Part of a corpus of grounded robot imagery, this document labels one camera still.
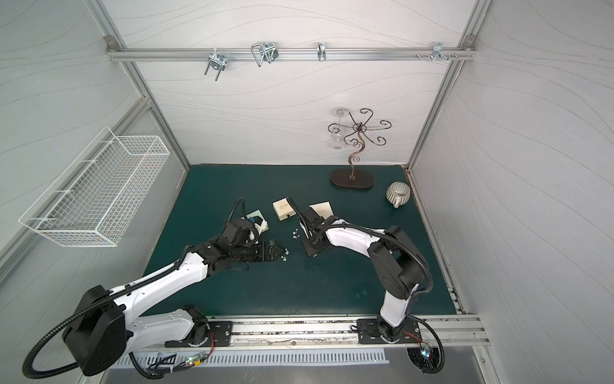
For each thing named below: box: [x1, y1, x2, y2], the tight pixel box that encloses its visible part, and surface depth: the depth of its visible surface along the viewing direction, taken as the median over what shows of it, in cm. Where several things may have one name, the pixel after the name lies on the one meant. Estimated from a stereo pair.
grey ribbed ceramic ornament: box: [385, 180, 411, 209], surface depth 104 cm
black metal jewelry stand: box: [327, 108, 392, 189], surface depth 106 cm
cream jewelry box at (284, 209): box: [271, 196, 297, 222], surface depth 103 cm
